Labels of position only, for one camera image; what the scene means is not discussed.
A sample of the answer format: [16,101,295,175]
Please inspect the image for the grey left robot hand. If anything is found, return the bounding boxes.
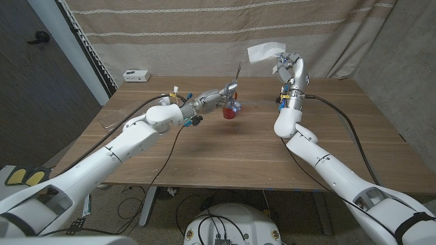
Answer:
[179,82,242,120]

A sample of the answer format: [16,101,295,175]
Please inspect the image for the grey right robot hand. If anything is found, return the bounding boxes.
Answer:
[275,52,309,112]

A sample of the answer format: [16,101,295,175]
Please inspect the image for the grey orange handled scissors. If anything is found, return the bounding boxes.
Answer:
[224,61,243,113]

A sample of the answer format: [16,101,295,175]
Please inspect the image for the white tissue sheet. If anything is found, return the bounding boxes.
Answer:
[247,42,287,74]

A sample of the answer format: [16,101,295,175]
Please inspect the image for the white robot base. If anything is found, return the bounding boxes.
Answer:
[183,203,283,245]

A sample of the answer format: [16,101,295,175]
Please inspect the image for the red plastic cup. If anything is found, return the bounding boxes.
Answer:
[223,91,238,120]

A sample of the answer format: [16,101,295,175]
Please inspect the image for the clear plastic bottle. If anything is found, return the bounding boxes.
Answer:
[98,96,171,133]

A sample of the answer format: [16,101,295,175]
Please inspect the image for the beige striped curtain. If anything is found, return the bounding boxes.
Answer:
[64,0,398,80]

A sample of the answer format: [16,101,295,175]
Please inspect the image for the white power box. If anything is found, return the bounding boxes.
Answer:
[123,69,151,83]

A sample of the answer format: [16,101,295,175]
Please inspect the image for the white table leg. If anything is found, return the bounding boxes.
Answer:
[138,186,157,227]

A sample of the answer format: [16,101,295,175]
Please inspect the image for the grey table leg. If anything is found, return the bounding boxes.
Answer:
[311,191,334,236]

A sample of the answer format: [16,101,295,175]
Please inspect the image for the white tube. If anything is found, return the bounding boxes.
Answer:
[82,193,92,218]

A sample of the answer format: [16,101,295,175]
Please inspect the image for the dark wooden door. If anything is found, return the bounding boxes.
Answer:
[0,0,103,169]

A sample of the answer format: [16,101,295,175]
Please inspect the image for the black perforated plate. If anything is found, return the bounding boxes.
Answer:
[66,217,87,236]

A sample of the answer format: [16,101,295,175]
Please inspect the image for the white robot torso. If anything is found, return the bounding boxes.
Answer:
[0,235,139,245]

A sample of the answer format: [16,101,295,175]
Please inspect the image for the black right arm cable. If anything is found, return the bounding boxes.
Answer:
[304,94,382,187]

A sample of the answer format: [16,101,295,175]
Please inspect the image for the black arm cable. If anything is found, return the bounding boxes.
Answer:
[63,94,187,173]
[304,94,382,187]

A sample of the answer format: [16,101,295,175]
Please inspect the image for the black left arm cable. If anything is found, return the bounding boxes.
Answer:
[63,94,187,173]

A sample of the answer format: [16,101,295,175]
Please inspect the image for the black door handle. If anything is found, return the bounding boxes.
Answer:
[27,31,51,45]

